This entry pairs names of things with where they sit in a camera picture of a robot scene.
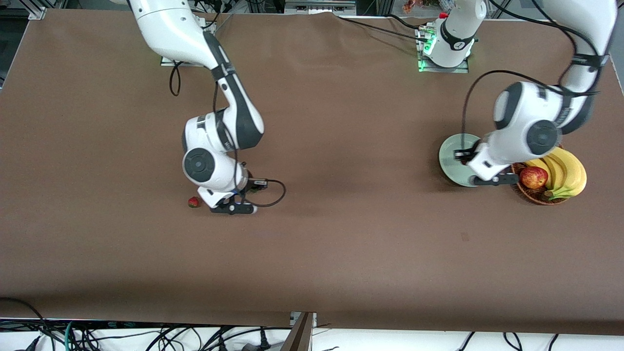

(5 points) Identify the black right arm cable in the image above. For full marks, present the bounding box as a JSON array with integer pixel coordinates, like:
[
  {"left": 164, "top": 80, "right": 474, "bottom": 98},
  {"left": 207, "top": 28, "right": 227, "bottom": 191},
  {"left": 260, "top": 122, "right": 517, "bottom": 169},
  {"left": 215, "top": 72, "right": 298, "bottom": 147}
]
[{"left": 169, "top": 58, "right": 287, "bottom": 209}]

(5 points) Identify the brown wicker basket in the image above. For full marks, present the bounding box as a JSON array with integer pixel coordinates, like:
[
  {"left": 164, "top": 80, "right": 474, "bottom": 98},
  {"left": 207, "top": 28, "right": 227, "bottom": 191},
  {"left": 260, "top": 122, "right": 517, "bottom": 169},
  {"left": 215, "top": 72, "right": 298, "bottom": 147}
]
[{"left": 509, "top": 163, "right": 569, "bottom": 205}]

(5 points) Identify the colourful background object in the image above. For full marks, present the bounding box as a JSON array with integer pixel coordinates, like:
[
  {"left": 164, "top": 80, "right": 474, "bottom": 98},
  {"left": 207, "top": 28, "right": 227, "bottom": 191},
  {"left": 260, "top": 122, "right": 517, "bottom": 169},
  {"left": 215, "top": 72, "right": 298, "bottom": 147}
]
[{"left": 404, "top": 0, "right": 440, "bottom": 14}]

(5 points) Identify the black looped floor cable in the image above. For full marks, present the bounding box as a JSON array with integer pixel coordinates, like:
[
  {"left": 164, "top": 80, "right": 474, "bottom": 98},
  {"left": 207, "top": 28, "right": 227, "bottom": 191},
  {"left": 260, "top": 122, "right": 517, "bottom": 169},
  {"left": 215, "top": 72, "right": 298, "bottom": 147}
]
[{"left": 0, "top": 297, "right": 59, "bottom": 351}]

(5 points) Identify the brown wooden post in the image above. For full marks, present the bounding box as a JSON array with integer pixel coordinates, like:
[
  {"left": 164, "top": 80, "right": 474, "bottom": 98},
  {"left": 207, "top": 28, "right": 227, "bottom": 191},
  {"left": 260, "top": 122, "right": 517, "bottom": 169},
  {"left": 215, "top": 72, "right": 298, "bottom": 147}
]
[{"left": 280, "top": 312, "right": 316, "bottom": 351}]

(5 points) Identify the yellow banana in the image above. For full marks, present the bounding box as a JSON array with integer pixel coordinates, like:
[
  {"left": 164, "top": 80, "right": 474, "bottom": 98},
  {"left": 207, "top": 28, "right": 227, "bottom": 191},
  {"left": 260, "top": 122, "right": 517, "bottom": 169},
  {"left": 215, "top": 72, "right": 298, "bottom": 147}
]
[
  {"left": 548, "top": 147, "right": 587, "bottom": 201},
  {"left": 526, "top": 158, "right": 554, "bottom": 191},
  {"left": 544, "top": 154, "right": 569, "bottom": 192}
]

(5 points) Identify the aluminium frame profile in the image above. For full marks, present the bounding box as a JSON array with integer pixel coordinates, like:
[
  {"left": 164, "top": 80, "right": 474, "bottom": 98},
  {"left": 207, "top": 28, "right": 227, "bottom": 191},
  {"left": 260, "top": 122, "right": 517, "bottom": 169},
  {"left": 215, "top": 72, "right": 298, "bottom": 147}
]
[{"left": 284, "top": 0, "right": 357, "bottom": 15}]

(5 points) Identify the red apple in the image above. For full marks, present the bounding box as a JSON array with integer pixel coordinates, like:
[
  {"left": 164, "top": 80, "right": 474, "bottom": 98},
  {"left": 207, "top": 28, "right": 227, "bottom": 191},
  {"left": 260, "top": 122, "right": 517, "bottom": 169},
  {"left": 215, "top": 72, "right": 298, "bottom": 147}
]
[{"left": 520, "top": 166, "right": 549, "bottom": 190}]

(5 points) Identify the black cable on table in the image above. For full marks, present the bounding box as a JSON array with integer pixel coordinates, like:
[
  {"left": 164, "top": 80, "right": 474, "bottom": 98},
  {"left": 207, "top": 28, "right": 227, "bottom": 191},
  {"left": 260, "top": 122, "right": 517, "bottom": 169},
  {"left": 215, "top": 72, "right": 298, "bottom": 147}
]
[{"left": 334, "top": 14, "right": 432, "bottom": 42}]

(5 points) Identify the brown table cover sheet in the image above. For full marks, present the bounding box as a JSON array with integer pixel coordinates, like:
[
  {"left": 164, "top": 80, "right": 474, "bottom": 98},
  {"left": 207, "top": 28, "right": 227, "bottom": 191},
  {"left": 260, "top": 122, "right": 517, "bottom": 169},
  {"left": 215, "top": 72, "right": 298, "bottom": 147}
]
[{"left": 0, "top": 10, "right": 624, "bottom": 337}]

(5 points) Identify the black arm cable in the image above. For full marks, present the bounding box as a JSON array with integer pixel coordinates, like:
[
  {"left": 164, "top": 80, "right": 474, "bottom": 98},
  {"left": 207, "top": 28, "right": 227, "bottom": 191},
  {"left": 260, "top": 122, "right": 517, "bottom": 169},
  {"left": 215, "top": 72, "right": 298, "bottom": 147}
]
[
  {"left": 456, "top": 0, "right": 610, "bottom": 164},
  {"left": 169, "top": 58, "right": 287, "bottom": 209}
]

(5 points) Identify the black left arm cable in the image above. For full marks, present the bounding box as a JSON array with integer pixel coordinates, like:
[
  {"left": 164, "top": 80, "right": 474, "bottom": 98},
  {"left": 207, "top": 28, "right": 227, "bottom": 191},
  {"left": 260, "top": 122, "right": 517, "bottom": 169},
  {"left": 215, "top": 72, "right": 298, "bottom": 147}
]
[{"left": 456, "top": 0, "right": 610, "bottom": 164}]

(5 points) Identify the pale green round plate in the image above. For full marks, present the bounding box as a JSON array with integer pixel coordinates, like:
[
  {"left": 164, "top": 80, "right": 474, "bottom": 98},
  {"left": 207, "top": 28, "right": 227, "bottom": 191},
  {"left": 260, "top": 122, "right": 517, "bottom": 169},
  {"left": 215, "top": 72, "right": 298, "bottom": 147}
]
[{"left": 438, "top": 134, "right": 484, "bottom": 188}]

